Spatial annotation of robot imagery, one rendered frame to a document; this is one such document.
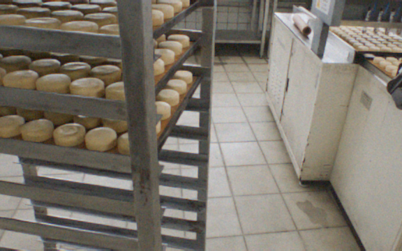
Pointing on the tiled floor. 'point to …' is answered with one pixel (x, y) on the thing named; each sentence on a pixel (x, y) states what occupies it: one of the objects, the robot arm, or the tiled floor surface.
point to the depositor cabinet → (308, 99)
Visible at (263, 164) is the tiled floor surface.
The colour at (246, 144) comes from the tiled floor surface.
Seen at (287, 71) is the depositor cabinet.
